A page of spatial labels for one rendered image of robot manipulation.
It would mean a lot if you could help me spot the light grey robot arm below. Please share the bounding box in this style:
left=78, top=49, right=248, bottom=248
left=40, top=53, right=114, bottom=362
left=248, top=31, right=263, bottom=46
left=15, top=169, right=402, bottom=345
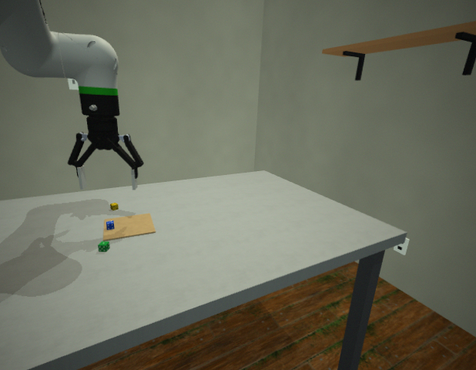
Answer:
left=0, top=0, right=119, bottom=119

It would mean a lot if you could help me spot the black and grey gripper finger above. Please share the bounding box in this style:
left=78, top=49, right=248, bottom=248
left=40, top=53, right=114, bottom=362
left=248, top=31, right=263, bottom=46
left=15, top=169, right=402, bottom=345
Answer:
left=68, top=132, right=100, bottom=189
left=104, top=134, right=143, bottom=190

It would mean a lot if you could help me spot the tan square mat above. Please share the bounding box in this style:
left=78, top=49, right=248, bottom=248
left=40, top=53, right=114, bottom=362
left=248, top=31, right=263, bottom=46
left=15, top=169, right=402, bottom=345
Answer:
left=103, top=214, right=156, bottom=241

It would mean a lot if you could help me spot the green die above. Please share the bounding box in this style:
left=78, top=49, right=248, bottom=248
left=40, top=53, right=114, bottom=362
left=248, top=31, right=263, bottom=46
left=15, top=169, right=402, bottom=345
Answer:
left=98, top=241, right=110, bottom=252

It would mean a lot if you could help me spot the blue die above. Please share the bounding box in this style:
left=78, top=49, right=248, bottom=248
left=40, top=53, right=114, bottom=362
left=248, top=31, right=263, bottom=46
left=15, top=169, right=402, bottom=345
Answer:
left=106, top=220, right=115, bottom=230

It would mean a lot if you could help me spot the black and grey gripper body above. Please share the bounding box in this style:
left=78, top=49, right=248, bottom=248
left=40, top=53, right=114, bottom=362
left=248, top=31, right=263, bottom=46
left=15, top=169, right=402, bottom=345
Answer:
left=86, top=117, right=119, bottom=150

